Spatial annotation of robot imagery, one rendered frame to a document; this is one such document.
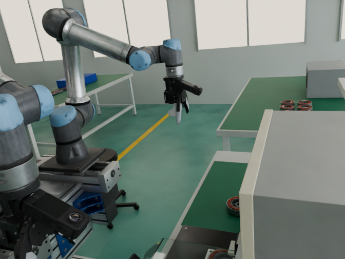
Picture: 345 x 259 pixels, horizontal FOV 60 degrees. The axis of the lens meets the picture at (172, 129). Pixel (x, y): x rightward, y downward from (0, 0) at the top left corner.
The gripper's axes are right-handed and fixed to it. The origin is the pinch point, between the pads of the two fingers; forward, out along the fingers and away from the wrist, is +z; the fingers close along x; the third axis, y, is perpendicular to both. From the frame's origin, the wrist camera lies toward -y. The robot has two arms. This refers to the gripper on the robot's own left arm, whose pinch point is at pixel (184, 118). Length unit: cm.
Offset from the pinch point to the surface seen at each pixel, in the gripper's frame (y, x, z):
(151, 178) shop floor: 89, -133, 115
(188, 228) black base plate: -6.0, 27.3, 38.3
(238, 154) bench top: -17, -48, 40
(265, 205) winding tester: -39, 82, -15
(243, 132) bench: -16, -87, 42
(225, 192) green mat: -16.0, -4.0, 40.3
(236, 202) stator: -23.1, 7.2, 37.5
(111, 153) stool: 95, -78, 59
